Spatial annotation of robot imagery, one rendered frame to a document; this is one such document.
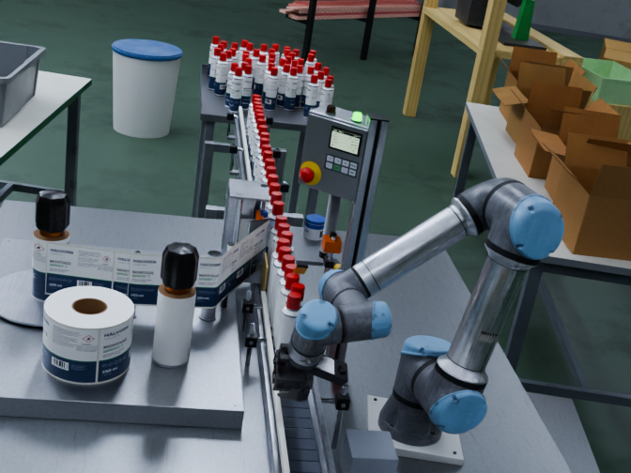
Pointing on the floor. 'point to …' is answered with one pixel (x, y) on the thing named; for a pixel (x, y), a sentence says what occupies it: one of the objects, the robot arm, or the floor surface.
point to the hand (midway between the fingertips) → (299, 395)
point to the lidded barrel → (144, 86)
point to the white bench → (15, 132)
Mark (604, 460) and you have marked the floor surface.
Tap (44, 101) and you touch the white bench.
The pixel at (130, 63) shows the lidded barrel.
